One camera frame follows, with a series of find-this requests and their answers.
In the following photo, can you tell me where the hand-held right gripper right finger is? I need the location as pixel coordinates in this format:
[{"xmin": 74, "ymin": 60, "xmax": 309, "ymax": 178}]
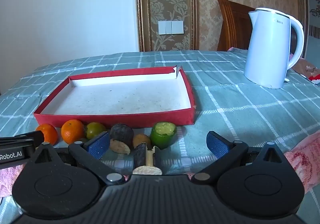
[{"xmin": 192, "ymin": 131, "xmax": 285, "ymax": 185}]

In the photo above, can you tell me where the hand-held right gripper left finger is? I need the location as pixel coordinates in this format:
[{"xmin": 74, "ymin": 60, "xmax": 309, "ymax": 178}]
[{"xmin": 32, "ymin": 131, "xmax": 125, "ymax": 186}]

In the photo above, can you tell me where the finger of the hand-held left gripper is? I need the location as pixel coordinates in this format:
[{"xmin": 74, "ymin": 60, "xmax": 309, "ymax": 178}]
[{"xmin": 0, "ymin": 131, "xmax": 45, "ymax": 148}]

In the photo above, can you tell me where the orange mandarin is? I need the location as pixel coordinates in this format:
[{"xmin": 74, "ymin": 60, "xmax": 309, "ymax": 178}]
[
  {"xmin": 36, "ymin": 123, "xmax": 58, "ymax": 146},
  {"xmin": 61, "ymin": 119, "xmax": 85, "ymax": 144}
]

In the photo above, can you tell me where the eggplant piece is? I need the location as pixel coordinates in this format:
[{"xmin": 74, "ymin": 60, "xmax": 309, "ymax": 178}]
[
  {"xmin": 132, "ymin": 142, "xmax": 163, "ymax": 176},
  {"xmin": 109, "ymin": 123, "xmax": 135, "ymax": 149}
]

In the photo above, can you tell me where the red cardboard tray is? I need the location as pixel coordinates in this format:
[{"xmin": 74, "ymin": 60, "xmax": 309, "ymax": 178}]
[{"xmin": 34, "ymin": 66, "xmax": 195, "ymax": 128}]

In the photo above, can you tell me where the green cucumber piece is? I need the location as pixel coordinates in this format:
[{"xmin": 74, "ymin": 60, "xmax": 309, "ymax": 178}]
[{"xmin": 150, "ymin": 121, "xmax": 177, "ymax": 150}]

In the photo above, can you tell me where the pink towel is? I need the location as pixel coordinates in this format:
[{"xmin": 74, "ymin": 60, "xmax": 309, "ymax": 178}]
[{"xmin": 0, "ymin": 131, "xmax": 320, "ymax": 197}]

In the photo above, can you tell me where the white electric kettle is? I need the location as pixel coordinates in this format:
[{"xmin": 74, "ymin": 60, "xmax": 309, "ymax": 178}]
[{"xmin": 244, "ymin": 8, "xmax": 305, "ymax": 89}]

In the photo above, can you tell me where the brown snack packet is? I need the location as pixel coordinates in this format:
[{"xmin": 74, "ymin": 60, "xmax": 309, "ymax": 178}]
[{"xmin": 291, "ymin": 59, "xmax": 320, "ymax": 84}]

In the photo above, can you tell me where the wooden headboard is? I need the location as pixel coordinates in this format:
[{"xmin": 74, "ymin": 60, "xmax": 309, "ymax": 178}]
[{"xmin": 217, "ymin": 0, "xmax": 255, "ymax": 52}]

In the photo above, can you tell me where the floral framed picture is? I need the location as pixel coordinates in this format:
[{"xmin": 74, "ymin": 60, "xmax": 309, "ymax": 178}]
[{"xmin": 301, "ymin": 0, "xmax": 320, "ymax": 59}]

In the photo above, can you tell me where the white wall switch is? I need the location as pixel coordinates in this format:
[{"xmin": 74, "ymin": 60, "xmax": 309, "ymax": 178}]
[{"xmin": 158, "ymin": 20, "xmax": 185, "ymax": 35}]

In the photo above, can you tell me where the gold wall panel frame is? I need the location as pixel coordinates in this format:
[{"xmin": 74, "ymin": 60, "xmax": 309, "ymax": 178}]
[{"xmin": 135, "ymin": 0, "xmax": 200, "ymax": 52}]

